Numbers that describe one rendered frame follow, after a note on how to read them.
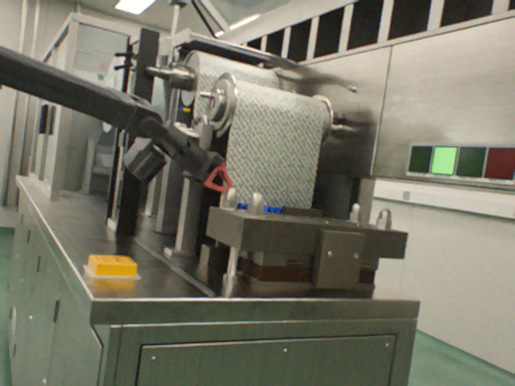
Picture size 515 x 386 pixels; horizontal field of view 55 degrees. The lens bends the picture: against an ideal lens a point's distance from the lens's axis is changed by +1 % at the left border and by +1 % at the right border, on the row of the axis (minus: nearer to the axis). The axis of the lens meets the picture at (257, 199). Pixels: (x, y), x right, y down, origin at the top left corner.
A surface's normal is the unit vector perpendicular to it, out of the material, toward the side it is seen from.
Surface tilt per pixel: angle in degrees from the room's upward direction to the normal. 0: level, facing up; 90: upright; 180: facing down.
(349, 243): 90
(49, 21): 90
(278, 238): 90
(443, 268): 90
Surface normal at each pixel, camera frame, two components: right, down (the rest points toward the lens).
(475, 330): -0.87, -0.10
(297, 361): 0.47, 0.11
